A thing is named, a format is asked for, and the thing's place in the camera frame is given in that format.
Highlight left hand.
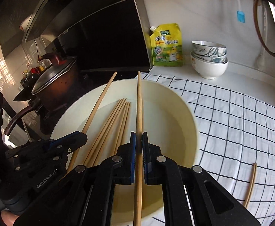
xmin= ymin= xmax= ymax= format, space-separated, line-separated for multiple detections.
xmin=1 ymin=210 xmax=19 ymax=226

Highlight dark cooking pot with lid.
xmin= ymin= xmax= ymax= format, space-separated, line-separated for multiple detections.
xmin=4 ymin=53 xmax=78 ymax=136

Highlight white checkered cloth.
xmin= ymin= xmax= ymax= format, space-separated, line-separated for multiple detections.
xmin=142 ymin=73 xmax=275 ymax=225

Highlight large cream oval basin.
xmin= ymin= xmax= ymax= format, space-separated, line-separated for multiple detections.
xmin=49 ymin=79 xmax=200 ymax=226

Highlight white ceramic bowl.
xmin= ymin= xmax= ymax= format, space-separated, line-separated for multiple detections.
xmin=190 ymin=52 xmax=229 ymax=80

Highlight yellow detergent refill pouch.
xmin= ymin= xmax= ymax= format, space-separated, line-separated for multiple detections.
xmin=150 ymin=24 xmax=184 ymax=67

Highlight blue patterned bowl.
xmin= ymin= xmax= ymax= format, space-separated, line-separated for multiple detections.
xmin=191 ymin=41 xmax=227 ymax=58
xmin=191 ymin=51 xmax=227 ymax=64

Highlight blue silicone brush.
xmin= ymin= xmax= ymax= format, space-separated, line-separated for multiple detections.
xmin=237 ymin=0 xmax=245 ymax=24

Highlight white wall pipe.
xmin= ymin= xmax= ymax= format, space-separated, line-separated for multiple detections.
xmin=257 ymin=0 xmax=273 ymax=71

